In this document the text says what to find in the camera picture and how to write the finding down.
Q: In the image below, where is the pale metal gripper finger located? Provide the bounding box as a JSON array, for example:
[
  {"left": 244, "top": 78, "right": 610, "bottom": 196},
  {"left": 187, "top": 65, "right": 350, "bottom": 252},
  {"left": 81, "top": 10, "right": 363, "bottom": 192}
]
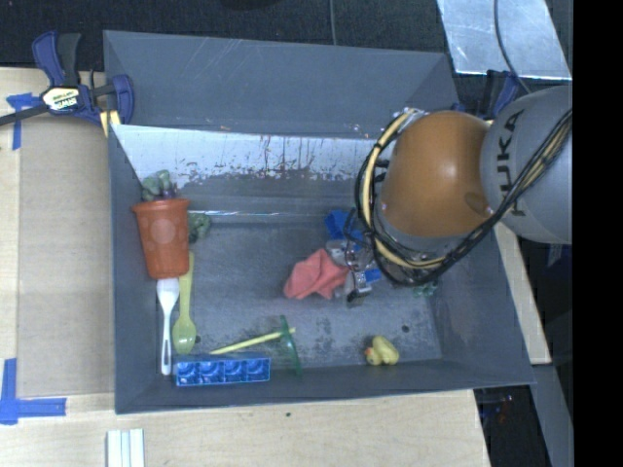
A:
[
  {"left": 325, "top": 238, "right": 351, "bottom": 265},
  {"left": 346, "top": 269, "right": 370, "bottom": 309}
]

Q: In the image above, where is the yellow rubber duck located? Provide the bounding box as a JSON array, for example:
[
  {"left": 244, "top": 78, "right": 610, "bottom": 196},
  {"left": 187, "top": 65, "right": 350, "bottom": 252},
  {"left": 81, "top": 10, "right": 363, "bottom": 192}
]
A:
[{"left": 363, "top": 334, "right": 401, "bottom": 367}]

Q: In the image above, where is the orange plastic cup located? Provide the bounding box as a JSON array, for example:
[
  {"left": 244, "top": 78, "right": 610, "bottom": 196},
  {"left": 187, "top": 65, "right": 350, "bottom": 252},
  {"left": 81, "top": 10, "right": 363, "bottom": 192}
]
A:
[{"left": 130, "top": 198, "right": 193, "bottom": 281}]

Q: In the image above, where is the pale wood flat board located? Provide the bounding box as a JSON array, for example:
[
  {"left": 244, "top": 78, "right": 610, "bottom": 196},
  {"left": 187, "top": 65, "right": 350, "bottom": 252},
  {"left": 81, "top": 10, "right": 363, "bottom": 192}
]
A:
[{"left": 16, "top": 113, "right": 117, "bottom": 399}]

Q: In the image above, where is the yellow-green plastic spoon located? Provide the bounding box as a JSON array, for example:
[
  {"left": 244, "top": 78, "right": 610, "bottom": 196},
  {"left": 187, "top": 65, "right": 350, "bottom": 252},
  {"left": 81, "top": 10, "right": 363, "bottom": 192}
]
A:
[{"left": 170, "top": 250, "right": 199, "bottom": 356}]

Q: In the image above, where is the thin yellow stick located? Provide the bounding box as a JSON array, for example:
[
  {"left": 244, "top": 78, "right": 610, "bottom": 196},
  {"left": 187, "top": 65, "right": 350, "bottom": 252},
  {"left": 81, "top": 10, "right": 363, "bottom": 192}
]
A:
[{"left": 208, "top": 327, "right": 297, "bottom": 356}]

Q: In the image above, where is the white plastic fork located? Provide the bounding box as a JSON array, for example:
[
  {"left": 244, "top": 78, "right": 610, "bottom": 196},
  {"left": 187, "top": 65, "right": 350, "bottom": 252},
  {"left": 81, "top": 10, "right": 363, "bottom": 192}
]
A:
[{"left": 156, "top": 276, "right": 181, "bottom": 377}]

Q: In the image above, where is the blue cloth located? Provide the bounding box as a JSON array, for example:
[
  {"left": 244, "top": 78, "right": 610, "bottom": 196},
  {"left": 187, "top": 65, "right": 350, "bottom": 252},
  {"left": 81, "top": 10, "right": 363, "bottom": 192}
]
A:
[{"left": 323, "top": 207, "right": 384, "bottom": 284}]

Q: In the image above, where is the green and purple toy plant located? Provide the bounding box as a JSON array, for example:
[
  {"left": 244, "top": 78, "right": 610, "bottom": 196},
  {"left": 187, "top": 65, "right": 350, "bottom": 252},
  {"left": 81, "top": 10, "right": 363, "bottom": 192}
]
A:
[{"left": 140, "top": 168, "right": 180, "bottom": 202}]

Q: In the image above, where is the red cloth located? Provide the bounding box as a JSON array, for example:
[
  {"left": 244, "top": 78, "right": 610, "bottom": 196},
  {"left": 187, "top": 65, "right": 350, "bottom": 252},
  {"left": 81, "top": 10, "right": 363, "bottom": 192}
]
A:
[{"left": 282, "top": 247, "right": 352, "bottom": 302}]

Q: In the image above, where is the clear green plastic cone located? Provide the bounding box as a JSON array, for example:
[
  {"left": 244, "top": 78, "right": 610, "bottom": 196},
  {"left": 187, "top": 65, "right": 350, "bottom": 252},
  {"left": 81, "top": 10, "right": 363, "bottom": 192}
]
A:
[{"left": 277, "top": 314, "right": 304, "bottom": 377}]

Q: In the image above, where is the small green lumpy toy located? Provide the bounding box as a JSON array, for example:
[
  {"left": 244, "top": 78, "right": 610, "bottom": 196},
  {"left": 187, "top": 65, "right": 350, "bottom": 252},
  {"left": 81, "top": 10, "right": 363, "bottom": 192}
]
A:
[{"left": 187, "top": 211, "right": 213, "bottom": 244}]

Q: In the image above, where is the blue toy building brick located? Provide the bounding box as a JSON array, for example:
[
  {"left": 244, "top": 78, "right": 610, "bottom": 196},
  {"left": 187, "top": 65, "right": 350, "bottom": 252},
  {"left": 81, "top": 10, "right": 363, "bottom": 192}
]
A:
[{"left": 174, "top": 352, "right": 273, "bottom": 388}]

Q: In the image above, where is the grey metal bin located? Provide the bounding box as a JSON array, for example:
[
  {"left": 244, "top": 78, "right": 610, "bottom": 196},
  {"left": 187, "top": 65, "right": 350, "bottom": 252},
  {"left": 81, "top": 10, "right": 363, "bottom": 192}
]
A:
[{"left": 102, "top": 29, "right": 537, "bottom": 415}]

